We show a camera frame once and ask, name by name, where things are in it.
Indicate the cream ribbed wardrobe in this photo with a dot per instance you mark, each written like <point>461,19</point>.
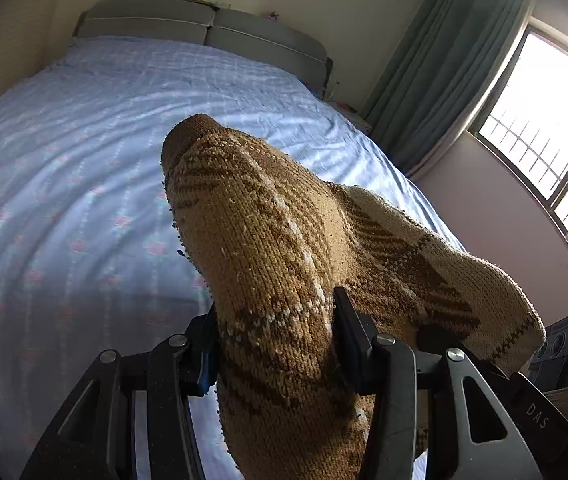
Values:
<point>8,45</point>

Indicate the barred window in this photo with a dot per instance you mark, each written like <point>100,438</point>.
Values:
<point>549,125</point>

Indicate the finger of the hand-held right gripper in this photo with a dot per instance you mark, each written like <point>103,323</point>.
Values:
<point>539,415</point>

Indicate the green curtain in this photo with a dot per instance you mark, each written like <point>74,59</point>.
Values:
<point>439,65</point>

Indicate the white bedside table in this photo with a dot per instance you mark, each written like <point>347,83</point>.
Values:
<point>351,117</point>

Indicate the blue floral bed sheet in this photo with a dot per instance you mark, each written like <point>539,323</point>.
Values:
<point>73,170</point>

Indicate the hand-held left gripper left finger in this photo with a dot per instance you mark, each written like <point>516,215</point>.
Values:
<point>207,375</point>

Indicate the brown beige knit sweater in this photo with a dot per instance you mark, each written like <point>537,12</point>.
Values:
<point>274,260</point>

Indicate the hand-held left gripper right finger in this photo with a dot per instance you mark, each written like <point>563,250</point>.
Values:
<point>354,340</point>

